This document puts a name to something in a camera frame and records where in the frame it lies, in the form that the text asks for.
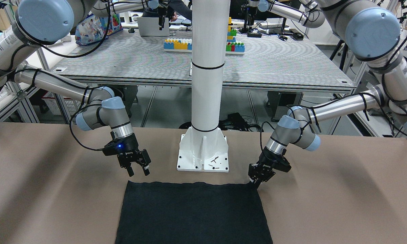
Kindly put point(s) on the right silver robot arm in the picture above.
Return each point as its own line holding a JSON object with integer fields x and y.
{"x": 43, "y": 22}

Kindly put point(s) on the black t-shirt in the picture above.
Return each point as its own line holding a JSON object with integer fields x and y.
{"x": 192, "y": 213}

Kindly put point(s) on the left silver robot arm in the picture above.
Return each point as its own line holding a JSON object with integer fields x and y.
{"x": 373, "y": 35}

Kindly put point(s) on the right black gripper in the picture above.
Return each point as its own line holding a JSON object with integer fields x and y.
{"x": 131, "y": 145}

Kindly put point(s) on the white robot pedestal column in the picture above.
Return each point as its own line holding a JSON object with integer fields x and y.
{"x": 204, "y": 147}

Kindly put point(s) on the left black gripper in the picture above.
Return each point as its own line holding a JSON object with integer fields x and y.
{"x": 266, "y": 161}

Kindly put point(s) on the striped aluminium work table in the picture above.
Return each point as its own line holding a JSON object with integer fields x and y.
{"x": 267, "y": 64}

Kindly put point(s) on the colourful gift bag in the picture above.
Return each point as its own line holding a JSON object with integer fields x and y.
{"x": 93, "y": 29}

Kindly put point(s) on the silver laptop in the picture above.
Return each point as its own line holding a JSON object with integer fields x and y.
{"x": 153, "y": 26}

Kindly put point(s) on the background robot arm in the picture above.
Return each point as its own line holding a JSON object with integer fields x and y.
{"x": 312, "y": 17}

